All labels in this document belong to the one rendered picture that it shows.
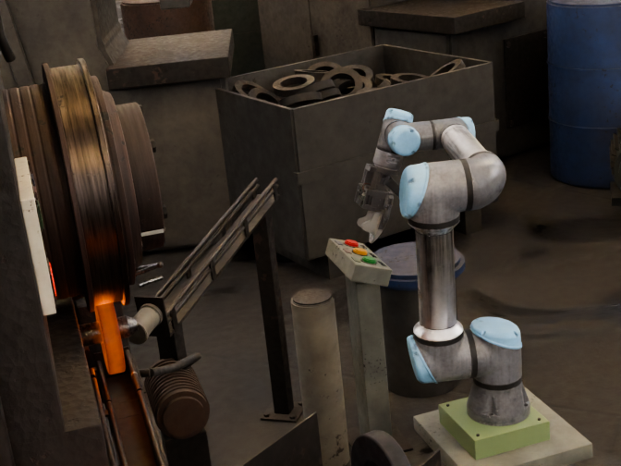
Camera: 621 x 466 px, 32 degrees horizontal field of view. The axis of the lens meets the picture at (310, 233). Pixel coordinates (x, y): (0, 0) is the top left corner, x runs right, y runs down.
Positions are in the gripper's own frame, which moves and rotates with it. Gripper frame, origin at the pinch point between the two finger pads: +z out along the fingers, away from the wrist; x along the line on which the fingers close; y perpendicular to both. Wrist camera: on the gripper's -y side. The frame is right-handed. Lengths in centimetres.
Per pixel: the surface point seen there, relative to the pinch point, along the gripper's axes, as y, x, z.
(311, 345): 10.9, 2.0, 31.8
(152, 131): 26, -201, 19
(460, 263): -43, -28, 11
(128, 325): 74, 63, 9
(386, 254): -25, -44, 16
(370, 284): -3.2, -2.3, 13.6
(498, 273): -104, -107, 33
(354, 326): -4.2, -7.4, 28.3
